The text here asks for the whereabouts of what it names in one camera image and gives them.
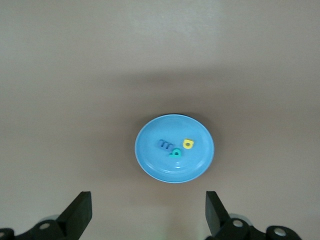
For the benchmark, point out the yellow letter a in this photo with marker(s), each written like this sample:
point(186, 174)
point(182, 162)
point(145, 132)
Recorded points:
point(188, 144)

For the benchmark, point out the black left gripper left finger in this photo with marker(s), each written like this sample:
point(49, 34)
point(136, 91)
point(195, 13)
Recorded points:
point(60, 222)

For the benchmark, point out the blue letter m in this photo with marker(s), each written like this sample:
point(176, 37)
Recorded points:
point(165, 145)

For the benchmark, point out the blue plate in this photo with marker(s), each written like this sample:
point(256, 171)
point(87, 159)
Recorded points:
point(175, 165)

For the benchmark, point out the teal letter b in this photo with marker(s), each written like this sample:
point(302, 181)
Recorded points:
point(175, 154)

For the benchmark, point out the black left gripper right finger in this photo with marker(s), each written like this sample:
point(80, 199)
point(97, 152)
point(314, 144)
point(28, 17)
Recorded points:
point(232, 225)

